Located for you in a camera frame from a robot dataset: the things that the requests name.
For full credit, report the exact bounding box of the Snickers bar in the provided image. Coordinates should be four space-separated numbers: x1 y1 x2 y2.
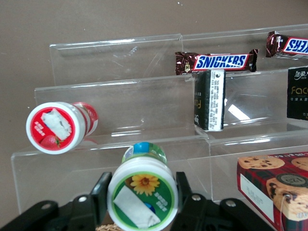
174 49 259 76
265 30 308 61

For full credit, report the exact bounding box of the red gum bottle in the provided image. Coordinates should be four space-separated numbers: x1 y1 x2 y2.
26 101 99 155

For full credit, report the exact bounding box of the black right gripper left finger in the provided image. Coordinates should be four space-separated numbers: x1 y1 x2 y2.
0 171 113 231

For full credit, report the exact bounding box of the clear acrylic stepped stand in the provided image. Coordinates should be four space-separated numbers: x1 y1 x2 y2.
10 23 308 218

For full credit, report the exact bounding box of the green gum bottle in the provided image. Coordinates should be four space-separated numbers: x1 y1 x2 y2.
106 141 179 230

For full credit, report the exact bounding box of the small black box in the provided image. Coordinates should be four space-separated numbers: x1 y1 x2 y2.
193 69 226 132
286 66 308 121

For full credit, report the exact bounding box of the light wicker basket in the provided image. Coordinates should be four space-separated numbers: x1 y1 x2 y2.
95 223 122 231

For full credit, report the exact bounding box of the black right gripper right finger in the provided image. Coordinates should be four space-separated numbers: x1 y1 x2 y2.
175 171 275 231

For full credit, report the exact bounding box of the red cookie box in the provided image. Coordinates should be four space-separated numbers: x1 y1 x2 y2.
236 151 308 231

